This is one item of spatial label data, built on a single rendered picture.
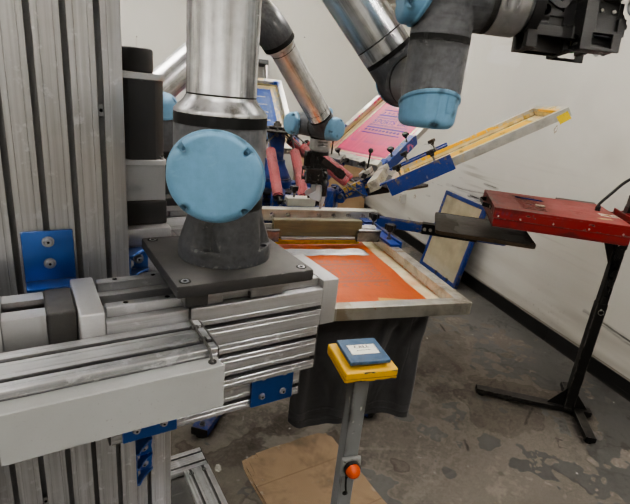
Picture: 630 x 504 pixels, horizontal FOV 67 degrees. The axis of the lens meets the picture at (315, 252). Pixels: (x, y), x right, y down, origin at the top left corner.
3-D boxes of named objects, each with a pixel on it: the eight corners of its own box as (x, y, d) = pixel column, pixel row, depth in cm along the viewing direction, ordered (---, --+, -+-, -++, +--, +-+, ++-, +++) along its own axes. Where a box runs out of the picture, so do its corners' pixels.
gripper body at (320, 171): (300, 180, 178) (303, 148, 174) (322, 181, 181) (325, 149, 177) (306, 185, 172) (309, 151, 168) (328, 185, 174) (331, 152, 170)
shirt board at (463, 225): (518, 238, 256) (521, 224, 253) (532, 262, 219) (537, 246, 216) (282, 202, 281) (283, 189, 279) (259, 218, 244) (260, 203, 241)
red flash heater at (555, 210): (601, 225, 247) (607, 202, 243) (635, 251, 204) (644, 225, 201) (480, 207, 258) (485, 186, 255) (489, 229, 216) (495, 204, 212)
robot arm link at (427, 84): (435, 125, 70) (449, 44, 66) (464, 132, 59) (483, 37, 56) (383, 120, 69) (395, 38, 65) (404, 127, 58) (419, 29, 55)
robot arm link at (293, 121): (303, 113, 153) (328, 114, 160) (281, 109, 160) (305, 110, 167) (301, 138, 155) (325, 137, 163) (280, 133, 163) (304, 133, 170)
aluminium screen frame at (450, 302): (469, 314, 139) (472, 302, 138) (275, 324, 121) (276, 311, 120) (367, 232, 209) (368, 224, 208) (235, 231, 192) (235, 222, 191)
